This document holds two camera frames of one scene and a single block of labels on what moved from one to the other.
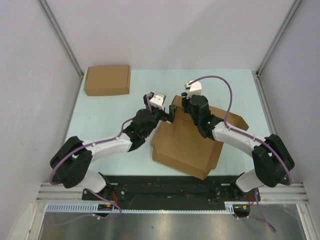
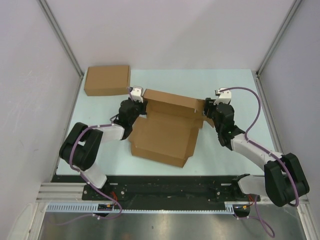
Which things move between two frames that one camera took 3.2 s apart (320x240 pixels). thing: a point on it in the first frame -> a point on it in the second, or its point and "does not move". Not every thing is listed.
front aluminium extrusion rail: [287, 192] does not move
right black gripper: [185, 101] -> [209, 104]
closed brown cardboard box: [107, 80] does not move
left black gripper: [171, 111] -> [143, 105]
